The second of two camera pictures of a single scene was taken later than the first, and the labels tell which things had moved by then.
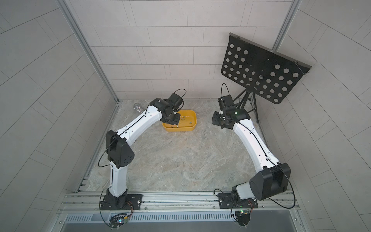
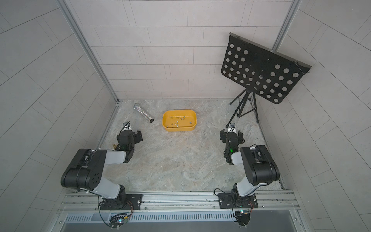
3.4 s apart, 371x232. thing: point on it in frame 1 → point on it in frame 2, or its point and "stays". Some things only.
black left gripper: [176, 122] → [136, 137]
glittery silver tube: [138, 108] stays
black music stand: [259, 69] stays
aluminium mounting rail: [179, 202] stays
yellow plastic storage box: [188, 122] stays
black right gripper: [216, 121] → [226, 136]
